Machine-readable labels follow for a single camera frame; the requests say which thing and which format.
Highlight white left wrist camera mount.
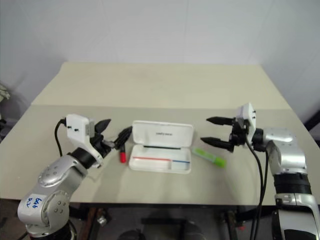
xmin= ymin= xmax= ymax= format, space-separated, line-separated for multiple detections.
xmin=65 ymin=114 xmax=105 ymax=169

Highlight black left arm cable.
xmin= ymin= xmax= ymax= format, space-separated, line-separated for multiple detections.
xmin=54 ymin=118 xmax=69 ymax=157

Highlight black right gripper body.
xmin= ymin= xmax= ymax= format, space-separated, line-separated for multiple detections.
xmin=228 ymin=116 xmax=251 ymax=148

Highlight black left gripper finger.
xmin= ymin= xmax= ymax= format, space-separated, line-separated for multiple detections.
xmin=101 ymin=139 xmax=118 ymax=151
xmin=94 ymin=118 xmax=112 ymax=136

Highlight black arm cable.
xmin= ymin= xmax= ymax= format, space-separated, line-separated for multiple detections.
xmin=244 ymin=136 xmax=270 ymax=240
xmin=54 ymin=118 xmax=69 ymax=157

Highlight white handwritten label sticker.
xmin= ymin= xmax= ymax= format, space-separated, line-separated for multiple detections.
xmin=20 ymin=193 xmax=47 ymax=216

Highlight black marker with red cap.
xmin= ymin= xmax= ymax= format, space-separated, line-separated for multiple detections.
xmin=118 ymin=136 xmax=128 ymax=164

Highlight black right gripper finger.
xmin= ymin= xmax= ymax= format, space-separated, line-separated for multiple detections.
xmin=205 ymin=115 xmax=235 ymax=127
xmin=200 ymin=136 xmax=235 ymax=153

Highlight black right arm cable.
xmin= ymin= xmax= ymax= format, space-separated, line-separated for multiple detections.
xmin=244 ymin=136 xmax=270 ymax=240

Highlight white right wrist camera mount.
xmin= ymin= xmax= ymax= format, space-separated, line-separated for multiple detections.
xmin=236 ymin=102 xmax=258 ymax=144

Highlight white open pencil case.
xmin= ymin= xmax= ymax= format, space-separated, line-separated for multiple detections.
xmin=128 ymin=120 xmax=195 ymax=174

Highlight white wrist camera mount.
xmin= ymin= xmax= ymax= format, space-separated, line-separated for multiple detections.
xmin=236 ymin=102 xmax=258 ymax=144
xmin=65 ymin=114 xmax=105 ymax=169

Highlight green marker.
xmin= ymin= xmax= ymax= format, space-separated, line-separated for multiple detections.
xmin=192 ymin=147 xmax=228 ymax=168

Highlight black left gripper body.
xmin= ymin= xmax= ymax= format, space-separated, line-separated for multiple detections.
xmin=91 ymin=134 xmax=113 ymax=159

